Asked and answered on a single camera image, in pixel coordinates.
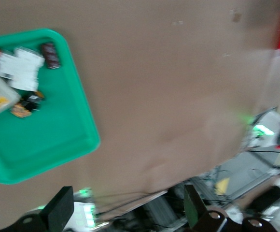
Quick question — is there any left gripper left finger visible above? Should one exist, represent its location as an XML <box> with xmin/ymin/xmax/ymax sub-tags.
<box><xmin>9</xmin><ymin>186</ymin><xmax>75</xmax><ymax>232</ymax></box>

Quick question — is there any black orange push button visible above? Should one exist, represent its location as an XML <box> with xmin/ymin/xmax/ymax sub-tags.
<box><xmin>11</xmin><ymin>93</ymin><xmax>45</xmax><ymax>119</ymax></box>

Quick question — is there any dark cylindrical capacitor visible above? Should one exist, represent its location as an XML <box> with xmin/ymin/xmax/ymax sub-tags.
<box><xmin>40</xmin><ymin>43</ymin><xmax>61</xmax><ymax>70</ymax></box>

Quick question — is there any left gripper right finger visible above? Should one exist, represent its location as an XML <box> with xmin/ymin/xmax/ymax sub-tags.
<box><xmin>183</xmin><ymin>185</ymin><xmax>229</xmax><ymax>232</ymax></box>

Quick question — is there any green plastic tray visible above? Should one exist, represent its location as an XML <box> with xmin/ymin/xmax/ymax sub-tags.
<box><xmin>0</xmin><ymin>28</ymin><xmax>101</xmax><ymax>185</ymax></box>

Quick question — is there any white circuit breaker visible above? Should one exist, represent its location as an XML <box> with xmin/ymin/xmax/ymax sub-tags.
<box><xmin>0</xmin><ymin>47</ymin><xmax>45</xmax><ymax>92</ymax></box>

